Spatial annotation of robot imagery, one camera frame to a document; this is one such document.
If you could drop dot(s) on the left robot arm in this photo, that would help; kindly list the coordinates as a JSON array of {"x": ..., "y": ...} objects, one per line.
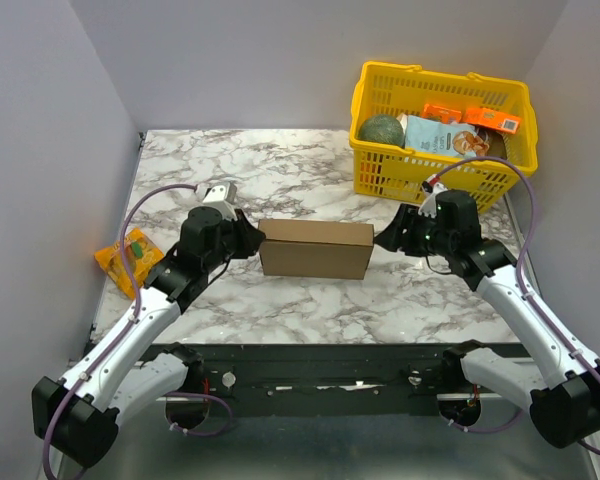
[{"x": 81, "y": 413}]

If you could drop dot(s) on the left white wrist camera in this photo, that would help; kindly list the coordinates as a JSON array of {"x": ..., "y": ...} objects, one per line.
[{"x": 220, "y": 192}]

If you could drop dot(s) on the brown cardboard box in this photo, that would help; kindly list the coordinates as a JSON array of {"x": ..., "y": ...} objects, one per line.
[{"x": 316, "y": 249}]

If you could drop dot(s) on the yellow plastic basket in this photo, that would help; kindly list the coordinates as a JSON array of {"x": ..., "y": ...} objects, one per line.
[{"x": 398, "y": 173}]

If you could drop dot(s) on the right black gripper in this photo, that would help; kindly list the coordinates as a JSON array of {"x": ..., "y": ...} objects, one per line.
[{"x": 406, "y": 230}]

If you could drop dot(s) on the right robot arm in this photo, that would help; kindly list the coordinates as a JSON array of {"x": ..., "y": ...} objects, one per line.
[{"x": 561, "y": 393}]

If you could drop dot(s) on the green round melon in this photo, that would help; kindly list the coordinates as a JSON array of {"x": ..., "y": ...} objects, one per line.
[{"x": 382, "y": 129}]

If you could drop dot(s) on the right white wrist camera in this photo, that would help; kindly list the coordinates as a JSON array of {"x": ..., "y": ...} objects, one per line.
[{"x": 432, "y": 187}]

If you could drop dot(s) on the light blue chips bag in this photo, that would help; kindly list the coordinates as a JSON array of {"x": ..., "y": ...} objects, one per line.
[{"x": 457, "y": 140}]

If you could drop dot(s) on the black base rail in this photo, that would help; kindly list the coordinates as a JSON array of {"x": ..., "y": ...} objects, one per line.
[{"x": 302, "y": 380}]

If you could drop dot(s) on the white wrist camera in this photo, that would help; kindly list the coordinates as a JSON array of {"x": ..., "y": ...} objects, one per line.
[
  {"x": 220, "y": 192},
  {"x": 432, "y": 187}
]

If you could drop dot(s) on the orange snack box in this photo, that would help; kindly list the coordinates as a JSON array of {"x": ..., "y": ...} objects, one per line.
[{"x": 441, "y": 114}]

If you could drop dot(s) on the orange juice carton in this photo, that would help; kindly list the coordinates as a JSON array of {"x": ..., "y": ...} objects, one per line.
[{"x": 492, "y": 119}]

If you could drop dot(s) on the aluminium frame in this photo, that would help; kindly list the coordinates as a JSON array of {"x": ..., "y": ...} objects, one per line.
[{"x": 193, "y": 435}]

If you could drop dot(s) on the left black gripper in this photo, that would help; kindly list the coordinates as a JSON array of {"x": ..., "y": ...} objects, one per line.
[{"x": 250, "y": 237}]

